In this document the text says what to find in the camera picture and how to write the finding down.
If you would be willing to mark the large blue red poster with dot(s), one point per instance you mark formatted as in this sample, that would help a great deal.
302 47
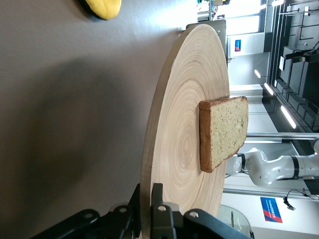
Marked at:
271 209

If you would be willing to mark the yellow quilted oven mitt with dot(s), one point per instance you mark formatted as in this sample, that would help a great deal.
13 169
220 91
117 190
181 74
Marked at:
104 7

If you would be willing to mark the round light wooden plate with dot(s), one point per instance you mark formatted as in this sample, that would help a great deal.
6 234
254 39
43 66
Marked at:
184 119

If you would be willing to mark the small blue red poster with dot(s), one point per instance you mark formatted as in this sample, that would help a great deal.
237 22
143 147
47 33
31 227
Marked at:
238 45

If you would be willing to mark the slice of brown-crust bread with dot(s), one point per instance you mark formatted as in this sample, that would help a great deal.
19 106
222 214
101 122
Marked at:
224 129

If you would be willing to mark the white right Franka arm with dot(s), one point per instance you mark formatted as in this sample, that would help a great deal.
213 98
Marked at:
271 166

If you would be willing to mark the aluminium frame pole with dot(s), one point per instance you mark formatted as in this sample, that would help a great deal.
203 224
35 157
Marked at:
261 193
281 136

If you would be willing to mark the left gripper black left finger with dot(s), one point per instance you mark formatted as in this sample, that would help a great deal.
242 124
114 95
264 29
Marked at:
104 224

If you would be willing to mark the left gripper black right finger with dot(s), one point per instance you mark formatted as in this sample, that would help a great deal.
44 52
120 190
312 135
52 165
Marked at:
174 224

